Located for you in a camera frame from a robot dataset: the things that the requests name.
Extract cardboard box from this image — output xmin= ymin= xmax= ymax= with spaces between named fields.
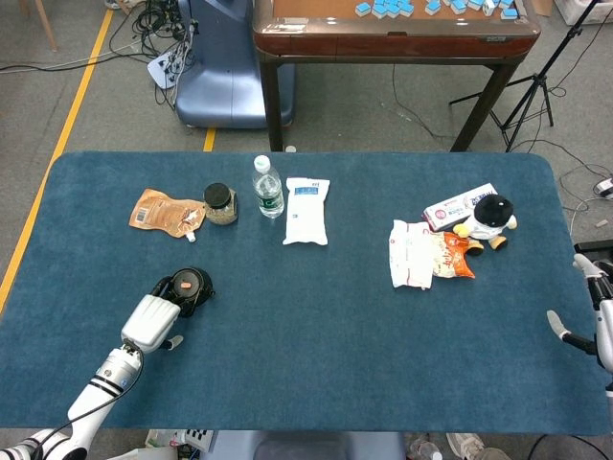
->
xmin=519 ymin=0 xmax=555 ymax=18

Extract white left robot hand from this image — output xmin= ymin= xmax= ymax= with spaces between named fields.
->
xmin=120 ymin=276 xmax=193 ymax=355

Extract white chair wooden legs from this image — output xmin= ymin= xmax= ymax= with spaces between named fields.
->
xmin=18 ymin=0 xmax=58 ymax=53

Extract white toothpaste box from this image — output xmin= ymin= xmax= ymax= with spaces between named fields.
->
xmin=422 ymin=182 xmax=499 ymax=230

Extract checkerboard calibration sheet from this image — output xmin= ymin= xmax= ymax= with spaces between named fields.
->
xmin=184 ymin=428 xmax=215 ymax=452

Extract black cast iron teapot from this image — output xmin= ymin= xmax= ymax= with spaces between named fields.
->
xmin=150 ymin=266 xmax=216 ymax=318

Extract white power strip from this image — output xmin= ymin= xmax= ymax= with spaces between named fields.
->
xmin=147 ymin=52 xmax=188 ymax=90

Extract white plastic bag pack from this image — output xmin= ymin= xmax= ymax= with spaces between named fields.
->
xmin=282 ymin=176 xmax=331 ymax=247

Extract brown mahjong table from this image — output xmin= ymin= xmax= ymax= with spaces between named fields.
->
xmin=252 ymin=0 xmax=542 ymax=153

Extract black tripod stand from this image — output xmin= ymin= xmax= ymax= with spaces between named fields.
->
xmin=448 ymin=0 xmax=602 ymax=153

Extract orange spout pouch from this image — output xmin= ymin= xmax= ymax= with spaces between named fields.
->
xmin=127 ymin=188 xmax=207 ymax=242

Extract black white plush penguin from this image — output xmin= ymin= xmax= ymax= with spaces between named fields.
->
xmin=452 ymin=195 xmax=518 ymax=256

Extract white snack packet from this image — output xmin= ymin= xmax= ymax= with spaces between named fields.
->
xmin=388 ymin=218 xmax=440 ymax=290

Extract grey robot body base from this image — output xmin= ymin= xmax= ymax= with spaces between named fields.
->
xmin=200 ymin=429 xmax=406 ymax=460

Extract orange snack packet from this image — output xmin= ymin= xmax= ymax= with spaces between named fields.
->
xmin=432 ymin=231 xmax=476 ymax=280

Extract clear water bottle green label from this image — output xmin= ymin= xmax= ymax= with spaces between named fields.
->
xmin=252 ymin=154 xmax=285 ymax=220

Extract black cable bundle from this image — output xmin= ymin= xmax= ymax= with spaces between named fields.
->
xmin=108 ymin=0 xmax=198 ymax=111

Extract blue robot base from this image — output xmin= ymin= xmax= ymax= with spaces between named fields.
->
xmin=174 ymin=0 xmax=296 ymax=129

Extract blue table cloth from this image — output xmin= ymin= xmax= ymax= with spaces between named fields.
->
xmin=0 ymin=151 xmax=613 ymax=437

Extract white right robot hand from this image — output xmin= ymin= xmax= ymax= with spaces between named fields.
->
xmin=546 ymin=253 xmax=613 ymax=380

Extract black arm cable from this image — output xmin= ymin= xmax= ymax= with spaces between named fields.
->
xmin=28 ymin=342 xmax=146 ymax=451

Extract small glass jar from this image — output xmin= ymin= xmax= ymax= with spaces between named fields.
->
xmin=203 ymin=182 xmax=239 ymax=226

